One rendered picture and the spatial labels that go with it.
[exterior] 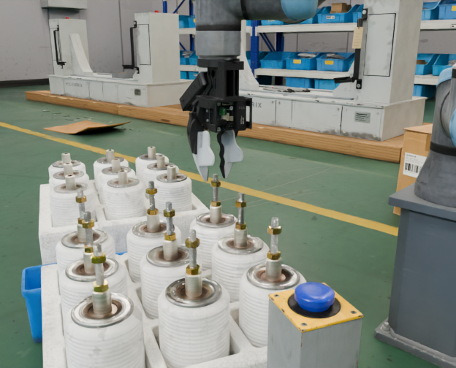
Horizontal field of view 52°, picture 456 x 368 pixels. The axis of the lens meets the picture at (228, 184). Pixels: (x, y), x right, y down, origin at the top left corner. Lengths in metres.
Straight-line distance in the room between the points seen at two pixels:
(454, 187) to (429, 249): 0.12
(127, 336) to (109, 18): 7.46
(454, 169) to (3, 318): 0.95
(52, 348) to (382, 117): 2.12
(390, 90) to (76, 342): 2.21
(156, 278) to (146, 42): 3.23
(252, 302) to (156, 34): 3.33
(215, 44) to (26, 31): 6.55
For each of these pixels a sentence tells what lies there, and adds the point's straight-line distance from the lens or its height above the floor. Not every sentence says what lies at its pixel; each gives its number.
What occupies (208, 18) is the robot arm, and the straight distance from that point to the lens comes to 0.77.
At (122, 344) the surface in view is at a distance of 0.59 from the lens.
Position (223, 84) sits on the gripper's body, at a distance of 0.75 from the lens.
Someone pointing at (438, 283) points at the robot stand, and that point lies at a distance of 0.93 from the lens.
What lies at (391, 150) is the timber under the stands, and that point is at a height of 0.06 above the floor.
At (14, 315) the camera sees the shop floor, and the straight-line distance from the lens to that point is 1.15.
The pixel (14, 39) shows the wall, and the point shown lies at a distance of 7.19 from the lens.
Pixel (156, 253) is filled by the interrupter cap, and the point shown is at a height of 0.25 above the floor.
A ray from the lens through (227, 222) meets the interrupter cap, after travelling 0.86.
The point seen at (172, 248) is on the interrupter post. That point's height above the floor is 0.27.
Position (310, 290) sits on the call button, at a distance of 0.49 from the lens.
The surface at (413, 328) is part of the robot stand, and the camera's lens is 0.99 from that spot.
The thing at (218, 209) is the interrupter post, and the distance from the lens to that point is 0.85.
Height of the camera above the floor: 0.57
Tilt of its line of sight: 17 degrees down
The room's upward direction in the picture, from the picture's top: straight up
